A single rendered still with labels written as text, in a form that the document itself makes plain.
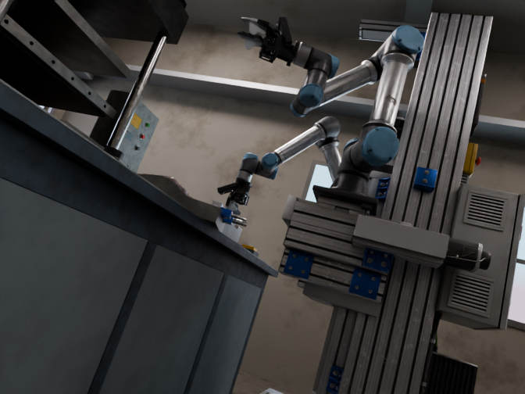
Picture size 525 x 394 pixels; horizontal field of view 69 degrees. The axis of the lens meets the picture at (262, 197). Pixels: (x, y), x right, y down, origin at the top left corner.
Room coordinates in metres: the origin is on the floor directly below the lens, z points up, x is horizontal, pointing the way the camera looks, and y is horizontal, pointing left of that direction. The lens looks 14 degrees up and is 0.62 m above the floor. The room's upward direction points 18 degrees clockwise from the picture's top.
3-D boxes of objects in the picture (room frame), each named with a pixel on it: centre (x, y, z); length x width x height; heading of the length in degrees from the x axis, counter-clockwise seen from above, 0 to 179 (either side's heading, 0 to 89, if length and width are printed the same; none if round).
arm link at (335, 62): (1.18, -0.05, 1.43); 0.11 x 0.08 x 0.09; 97
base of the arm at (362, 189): (1.34, -0.29, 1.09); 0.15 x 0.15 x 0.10
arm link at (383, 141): (1.21, -0.31, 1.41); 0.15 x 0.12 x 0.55; 7
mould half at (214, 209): (1.40, 0.36, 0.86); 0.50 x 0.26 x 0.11; 87
